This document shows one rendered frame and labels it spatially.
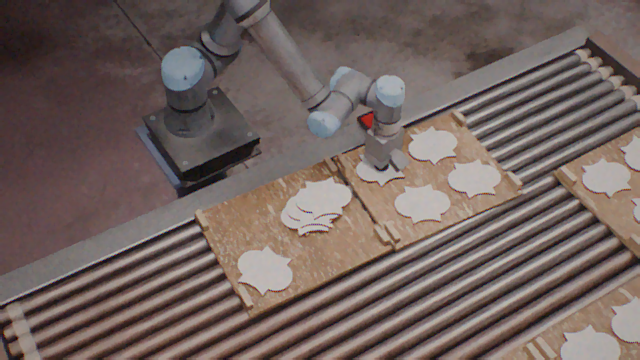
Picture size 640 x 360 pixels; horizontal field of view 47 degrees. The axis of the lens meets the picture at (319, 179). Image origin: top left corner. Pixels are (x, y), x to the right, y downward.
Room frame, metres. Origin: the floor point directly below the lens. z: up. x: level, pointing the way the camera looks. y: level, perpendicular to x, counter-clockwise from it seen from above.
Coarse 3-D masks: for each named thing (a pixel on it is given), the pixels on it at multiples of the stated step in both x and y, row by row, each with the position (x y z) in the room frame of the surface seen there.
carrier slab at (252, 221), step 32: (256, 192) 1.25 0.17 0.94; (288, 192) 1.25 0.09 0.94; (224, 224) 1.14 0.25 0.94; (256, 224) 1.14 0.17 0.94; (352, 224) 1.15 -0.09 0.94; (224, 256) 1.04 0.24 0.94; (288, 256) 1.04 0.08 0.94; (320, 256) 1.05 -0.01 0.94; (352, 256) 1.05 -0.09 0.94; (288, 288) 0.95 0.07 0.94
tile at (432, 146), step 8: (432, 128) 1.49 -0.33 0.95; (416, 136) 1.46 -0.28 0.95; (424, 136) 1.46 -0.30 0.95; (432, 136) 1.46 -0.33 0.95; (440, 136) 1.46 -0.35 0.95; (448, 136) 1.46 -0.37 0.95; (416, 144) 1.43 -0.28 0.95; (424, 144) 1.43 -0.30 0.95; (432, 144) 1.43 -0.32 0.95; (440, 144) 1.43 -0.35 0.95; (448, 144) 1.43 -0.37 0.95; (416, 152) 1.40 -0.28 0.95; (424, 152) 1.40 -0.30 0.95; (432, 152) 1.40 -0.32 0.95; (440, 152) 1.40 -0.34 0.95; (448, 152) 1.40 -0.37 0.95; (424, 160) 1.37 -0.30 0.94; (432, 160) 1.37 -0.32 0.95
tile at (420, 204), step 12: (408, 192) 1.25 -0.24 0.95; (420, 192) 1.25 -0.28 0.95; (432, 192) 1.25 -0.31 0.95; (396, 204) 1.21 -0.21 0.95; (408, 204) 1.21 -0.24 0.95; (420, 204) 1.21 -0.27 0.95; (432, 204) 1.21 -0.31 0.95; (444, 204) 1.21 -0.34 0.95; (408, 216) 1.17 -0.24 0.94; (420, 216) 1.17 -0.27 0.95; (432, 216) 1.17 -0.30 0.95
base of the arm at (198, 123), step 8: (168, 104) 1.48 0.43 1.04; (208, 104) 1.51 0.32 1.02; (168, 112) 1.48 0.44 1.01; (176, 112) 1.46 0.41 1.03; (184, 112) 1.45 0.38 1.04; (192, 112) 1.46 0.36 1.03; (200, 112) 1.47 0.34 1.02; (208, 112) 1.49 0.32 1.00; (168, 120) 1.47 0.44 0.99; (176, 120) 1.45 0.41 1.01; (184, 120) 1.45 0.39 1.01; (192, 120) 1.45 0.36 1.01; (200, 120) 1.46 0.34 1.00; (208, 120) 1.48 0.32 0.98; (168, 128) 1.46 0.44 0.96; (176, 128) 1.45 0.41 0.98; (184, 128) 1.45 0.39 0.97; (192, 128) 1.44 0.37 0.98; (200, 128) 1.45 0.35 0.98; (208, 128) 1.47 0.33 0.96; (184, 136) 1.44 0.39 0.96; (192, 136) 1.44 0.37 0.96
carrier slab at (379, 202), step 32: (416, 128) 1.50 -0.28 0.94; (448, 128) 1.50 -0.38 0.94; (352, 160) 1.37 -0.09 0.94; (416, 160) 1.38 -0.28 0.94; (448, 160) 1.38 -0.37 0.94; (480, 160) 1.38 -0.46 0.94; (384, 192) 1.26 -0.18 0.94; (448, 192) 1.26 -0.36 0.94; (512, 192) 1.27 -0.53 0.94; (384, 224) 1.15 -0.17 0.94; (416, 224) 1.15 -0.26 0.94; (448, 224) 1.15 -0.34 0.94
